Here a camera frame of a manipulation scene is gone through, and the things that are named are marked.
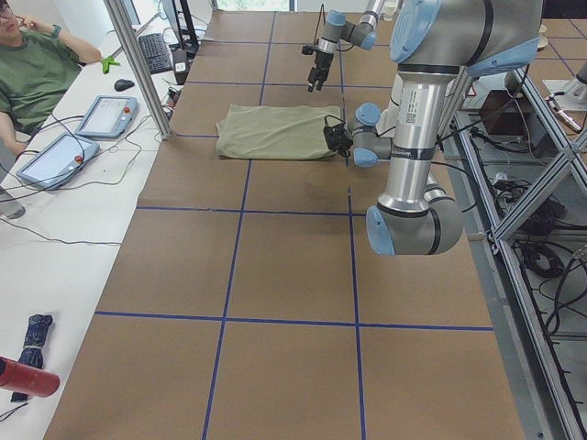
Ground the white paper cup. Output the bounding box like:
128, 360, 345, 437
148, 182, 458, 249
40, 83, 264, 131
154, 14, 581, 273
382, 0, 398, 21

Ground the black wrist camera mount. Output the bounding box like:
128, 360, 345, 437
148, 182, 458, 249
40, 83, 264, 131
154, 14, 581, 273
323, 115, 346, 139
302, 45, 317, 56

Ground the olive green long-sleeve shirt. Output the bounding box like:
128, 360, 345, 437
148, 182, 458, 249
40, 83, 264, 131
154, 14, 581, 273
216, 104, 340, 160

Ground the lower blue teach pendant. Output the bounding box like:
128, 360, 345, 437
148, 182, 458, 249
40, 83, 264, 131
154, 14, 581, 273
17, 133, 100, 190

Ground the black computer mouse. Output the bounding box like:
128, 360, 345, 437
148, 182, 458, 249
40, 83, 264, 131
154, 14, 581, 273
114, 79, 135, 92

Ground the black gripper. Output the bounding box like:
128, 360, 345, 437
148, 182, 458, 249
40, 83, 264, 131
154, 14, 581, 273
325, 126, 353, 154
307, 50, 334, 93

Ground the red cylindrical bottle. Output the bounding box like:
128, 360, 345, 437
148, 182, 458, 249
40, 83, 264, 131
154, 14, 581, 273
1, 357, 61, 398

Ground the upper blue teach pendant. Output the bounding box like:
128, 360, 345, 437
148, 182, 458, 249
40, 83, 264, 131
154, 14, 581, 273
74, 95, 138, 139

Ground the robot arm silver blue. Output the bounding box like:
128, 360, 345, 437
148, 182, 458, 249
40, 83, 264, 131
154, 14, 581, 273
302, 1, 384, 93
323, 1, 543, 256

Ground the person in green shirt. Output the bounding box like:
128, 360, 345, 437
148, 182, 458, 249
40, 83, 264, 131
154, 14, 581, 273
1, 1, 102, 156

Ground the blue teach pendant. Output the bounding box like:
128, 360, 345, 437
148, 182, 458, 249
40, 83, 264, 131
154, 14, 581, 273
17, 133, 100, 190
74, 95, 138, 139

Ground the green plastic clip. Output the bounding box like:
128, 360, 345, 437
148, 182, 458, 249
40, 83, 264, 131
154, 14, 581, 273
101, 55, 120, 74

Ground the aluminium frame post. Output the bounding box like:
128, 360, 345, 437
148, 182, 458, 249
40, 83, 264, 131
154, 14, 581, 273
104, 0, 172, 140

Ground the black keyboard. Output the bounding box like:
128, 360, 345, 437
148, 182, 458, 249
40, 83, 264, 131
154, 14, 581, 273
138, 33, 173, 74

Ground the brown paper table cover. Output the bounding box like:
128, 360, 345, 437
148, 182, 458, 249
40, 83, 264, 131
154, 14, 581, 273
46, 12, 524, 439

